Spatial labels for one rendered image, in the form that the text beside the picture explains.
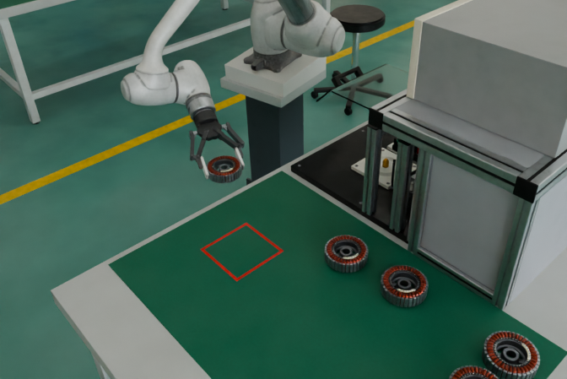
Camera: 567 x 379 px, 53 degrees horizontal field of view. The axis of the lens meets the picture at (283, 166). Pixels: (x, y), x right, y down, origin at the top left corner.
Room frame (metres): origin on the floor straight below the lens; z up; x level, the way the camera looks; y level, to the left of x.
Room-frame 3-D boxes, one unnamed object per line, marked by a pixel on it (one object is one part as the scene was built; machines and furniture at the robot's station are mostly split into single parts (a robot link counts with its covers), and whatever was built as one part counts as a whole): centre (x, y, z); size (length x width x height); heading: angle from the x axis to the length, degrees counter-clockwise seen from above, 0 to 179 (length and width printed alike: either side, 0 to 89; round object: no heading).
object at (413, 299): (0.96, -0.28, 0.77); 0.11 x 0.11 x 0.04
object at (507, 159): (1.28, -0.62, 1.09); 0.68 x 0.44 x 0.05; 131
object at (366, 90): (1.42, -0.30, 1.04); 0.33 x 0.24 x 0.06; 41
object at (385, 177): (1.44, -0.32, 0.78); 0.15 x 0.15 x 0.01; 41
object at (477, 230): (1.00, -0.42, 0.91); 0.28 x 0.03 x 0.32; 41
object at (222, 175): (1.48, 0.19, 0.77); 0.11 x 0.11 x 0.04
